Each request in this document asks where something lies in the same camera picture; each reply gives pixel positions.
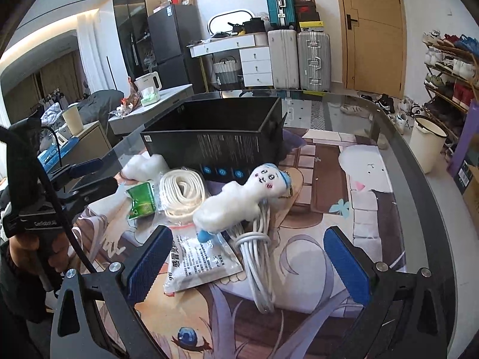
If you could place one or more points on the white plush doll blue hat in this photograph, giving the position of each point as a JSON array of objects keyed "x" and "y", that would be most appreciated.
[{"x": 232, "y": 202}]

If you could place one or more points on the woven laundry basket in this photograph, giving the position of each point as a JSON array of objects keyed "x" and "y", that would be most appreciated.
[{"x": 226, "y": 73}]

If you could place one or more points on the green packet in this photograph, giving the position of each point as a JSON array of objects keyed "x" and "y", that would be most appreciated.
[{"x": 142, "y": 198}]

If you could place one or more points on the white vanity desk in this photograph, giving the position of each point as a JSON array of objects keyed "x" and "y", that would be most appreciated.
[{"x": 224, "y": 45}]

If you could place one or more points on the purple stool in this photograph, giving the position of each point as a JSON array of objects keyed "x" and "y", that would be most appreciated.
[{"x": 464, "y": 138}]

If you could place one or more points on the black and red shoe box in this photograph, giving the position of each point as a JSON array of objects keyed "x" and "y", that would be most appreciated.
[{"x": 306, "y": 5}]

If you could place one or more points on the shoe rack with shoes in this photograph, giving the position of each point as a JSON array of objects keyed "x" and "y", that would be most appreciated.
[{"x": 452, "y": 71}]

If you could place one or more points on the white suitcase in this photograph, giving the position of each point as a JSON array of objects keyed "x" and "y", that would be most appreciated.
[{"x": 283, "y": 60}]

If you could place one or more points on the white bucket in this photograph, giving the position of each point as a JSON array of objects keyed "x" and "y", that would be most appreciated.
[{"x": 426, "y": 146}]

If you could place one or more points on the yellow and black shoe box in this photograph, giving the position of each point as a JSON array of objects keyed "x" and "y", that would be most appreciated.
[{"x": 310, "y": 26}]

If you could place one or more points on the white medicine packet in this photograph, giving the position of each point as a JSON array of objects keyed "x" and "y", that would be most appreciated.
[{"x": 194, "y": 265}]

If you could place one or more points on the wooden door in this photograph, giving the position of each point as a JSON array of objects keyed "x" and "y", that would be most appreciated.
[{"x": 374, "y": 33}]

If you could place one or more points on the black bag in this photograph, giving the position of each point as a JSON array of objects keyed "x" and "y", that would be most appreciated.
[{"x": 254, "y": 26}]

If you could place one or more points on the person's left hand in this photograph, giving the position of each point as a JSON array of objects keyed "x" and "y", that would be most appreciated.
[{"x": 22, "y": 254}]

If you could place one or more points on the white sneakers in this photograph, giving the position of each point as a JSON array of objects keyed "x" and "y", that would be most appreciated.
[{"x": 402, "y": 116}]

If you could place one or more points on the light wooden cabinet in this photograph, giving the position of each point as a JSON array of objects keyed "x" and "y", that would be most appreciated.
[{"x": 89, "y": 142}]

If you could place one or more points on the dark jacket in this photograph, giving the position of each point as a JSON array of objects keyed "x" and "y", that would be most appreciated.
[{"x": 101, "y": 103}]

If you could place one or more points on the person's left forearm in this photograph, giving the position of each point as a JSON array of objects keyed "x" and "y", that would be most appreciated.
[{"x": 18, "y": 299}]

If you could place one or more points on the red snack bag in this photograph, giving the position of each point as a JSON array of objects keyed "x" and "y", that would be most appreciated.
[{"x": 130, "y": 99}]

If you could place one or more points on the silver suitcase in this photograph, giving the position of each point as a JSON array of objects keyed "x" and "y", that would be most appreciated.
[{"x": 314, "y": 61}]

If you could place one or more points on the cream waste bin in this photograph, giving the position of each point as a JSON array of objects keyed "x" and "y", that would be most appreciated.
[{"x": 73, "y": 119}]

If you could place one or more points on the black cardboard box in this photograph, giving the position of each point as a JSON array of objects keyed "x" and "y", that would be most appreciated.
[{"x": 224, "y": 146}]

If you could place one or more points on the white electric kettle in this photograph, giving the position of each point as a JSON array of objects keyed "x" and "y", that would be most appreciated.
[{"x": 146, "y": 82}]

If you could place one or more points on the brown cardboard box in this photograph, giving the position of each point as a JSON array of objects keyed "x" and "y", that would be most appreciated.
[{"x": 469, "y": 202}]

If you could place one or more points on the white drawer unit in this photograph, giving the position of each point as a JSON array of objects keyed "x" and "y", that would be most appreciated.
[{"x": 256, "y": 67}]

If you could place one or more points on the green tissue box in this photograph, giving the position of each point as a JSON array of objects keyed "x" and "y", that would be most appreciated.
[{"x": 149, "y": 98}]

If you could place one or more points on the black sneakers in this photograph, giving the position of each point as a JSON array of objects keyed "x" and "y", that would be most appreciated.
[{"x": 384, "y": 103}]

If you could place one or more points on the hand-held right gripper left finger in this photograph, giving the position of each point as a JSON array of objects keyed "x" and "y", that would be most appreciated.
[{"x": 148, "y": 258}]

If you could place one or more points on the white side counter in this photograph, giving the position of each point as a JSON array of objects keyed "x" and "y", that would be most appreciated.
[{"x": 164, "y": 101}]

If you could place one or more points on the black fridge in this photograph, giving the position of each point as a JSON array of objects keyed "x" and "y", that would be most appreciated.
[{"x": 172, "y": 41}]

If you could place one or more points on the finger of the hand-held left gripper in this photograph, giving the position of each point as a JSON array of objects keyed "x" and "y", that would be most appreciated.
[
  {"x": 88, "y": 165},
  {"x": 97, "y": 189}
]

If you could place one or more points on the teal suitcase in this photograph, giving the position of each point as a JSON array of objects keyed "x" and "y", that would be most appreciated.
[{"x": 280, "y": 3}]

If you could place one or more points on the black glass cabinet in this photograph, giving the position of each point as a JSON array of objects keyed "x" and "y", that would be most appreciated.
[{"x": 129, "y": 26}]

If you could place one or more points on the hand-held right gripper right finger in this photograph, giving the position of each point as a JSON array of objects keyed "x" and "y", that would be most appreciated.
[{"x": 346, "y": 269}]

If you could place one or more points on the oval mirror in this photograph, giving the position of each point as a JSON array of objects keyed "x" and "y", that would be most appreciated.
[{"x": 224, "y": 20}]

